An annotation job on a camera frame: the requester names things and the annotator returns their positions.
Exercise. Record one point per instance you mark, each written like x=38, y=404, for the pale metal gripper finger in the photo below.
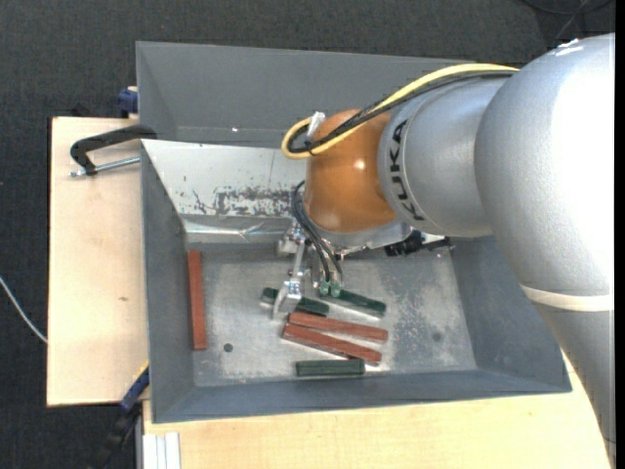
x=288, y=302

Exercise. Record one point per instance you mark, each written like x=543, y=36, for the dark green flat block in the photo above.
x=330, y=368
x=365, y=302
x=312, y=306

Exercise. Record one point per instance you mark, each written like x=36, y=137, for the red-brown flat block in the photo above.
x=342, y=327
x=197, y=301
x=332, y=344

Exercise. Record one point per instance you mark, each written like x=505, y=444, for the grey metal bin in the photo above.
x=254, y=86

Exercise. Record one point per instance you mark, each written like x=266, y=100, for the pale wood flat board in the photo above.
x=95, y=271

